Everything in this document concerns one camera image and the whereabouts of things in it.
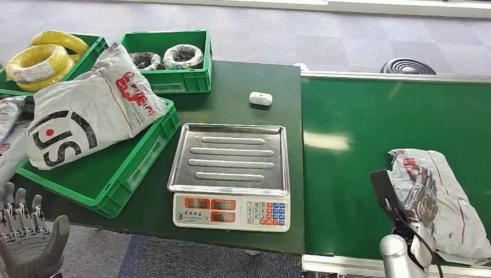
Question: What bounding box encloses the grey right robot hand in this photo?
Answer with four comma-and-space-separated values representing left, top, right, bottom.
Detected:
401, 164, 440, 228

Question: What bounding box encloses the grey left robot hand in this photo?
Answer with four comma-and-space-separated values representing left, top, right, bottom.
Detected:
0, 182, 71, 278

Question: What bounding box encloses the white wrapped wire coil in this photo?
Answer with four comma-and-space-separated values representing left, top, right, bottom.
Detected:
162, 44, 204, 71

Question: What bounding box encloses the flat grey plastic package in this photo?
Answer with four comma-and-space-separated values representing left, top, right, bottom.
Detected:
0, 122, 32, 189

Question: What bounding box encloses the large shallow green plastic basket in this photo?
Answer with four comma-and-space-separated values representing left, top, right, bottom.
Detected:
15, 97, 181, 220

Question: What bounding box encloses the small white rounded case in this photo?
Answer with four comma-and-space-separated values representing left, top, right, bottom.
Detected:
248, 91, 273, 107

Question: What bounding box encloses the green bin with wrapped coils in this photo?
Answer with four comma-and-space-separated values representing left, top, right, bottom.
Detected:
120, 29, 213, 95

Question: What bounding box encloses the grey plastic mail package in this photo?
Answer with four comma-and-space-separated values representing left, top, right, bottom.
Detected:
387, 148, 491, 266

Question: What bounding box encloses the green conveyor belt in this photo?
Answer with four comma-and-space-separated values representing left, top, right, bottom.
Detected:
301, 71, 491, 278

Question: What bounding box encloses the steel scale weighing pan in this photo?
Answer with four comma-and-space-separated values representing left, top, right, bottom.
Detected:
167, 123, 290, 197

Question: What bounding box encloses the white electronic weighing scale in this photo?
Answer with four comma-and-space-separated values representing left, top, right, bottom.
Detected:
167, 123, 291, 233

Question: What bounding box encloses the yellow wire coil with label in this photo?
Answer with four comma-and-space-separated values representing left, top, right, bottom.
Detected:
5, 43, 70, 84

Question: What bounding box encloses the small grey plastic package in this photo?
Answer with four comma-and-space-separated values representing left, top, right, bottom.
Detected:
0, 96, 27, 142

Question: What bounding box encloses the dark green work table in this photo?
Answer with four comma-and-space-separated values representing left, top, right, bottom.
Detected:
0, 60, 306, 256

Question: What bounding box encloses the black ribbed round object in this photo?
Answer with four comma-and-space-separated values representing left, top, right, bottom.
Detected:
379, 57, 437, 75

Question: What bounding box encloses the green bin with yellow coils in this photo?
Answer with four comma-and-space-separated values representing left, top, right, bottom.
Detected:
0, 32, 109, 97

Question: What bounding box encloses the large grey package black logo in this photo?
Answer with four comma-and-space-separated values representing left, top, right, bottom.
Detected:
25, 42, 168, 171

